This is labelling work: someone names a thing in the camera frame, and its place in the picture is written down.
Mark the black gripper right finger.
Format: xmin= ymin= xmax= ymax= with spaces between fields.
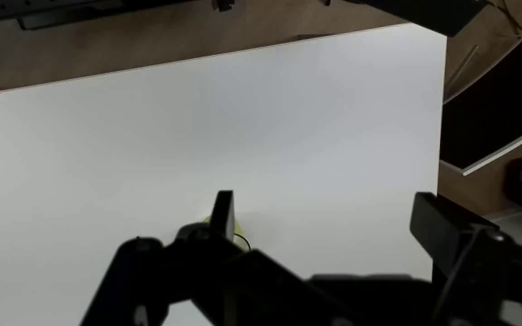
xmin=409 ymin=191 xmax=522 ymax=326

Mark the long dark flat bar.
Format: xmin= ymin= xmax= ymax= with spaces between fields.
xmin=0 ymin=0 xmax=214 ymax=33

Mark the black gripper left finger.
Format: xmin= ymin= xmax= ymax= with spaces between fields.
xmin=78 ymin=189 xmax=348 ymax=326

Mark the dark monitor base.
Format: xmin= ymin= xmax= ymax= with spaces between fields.
xmin=344 ymin=0 xmax=489 ymax=37

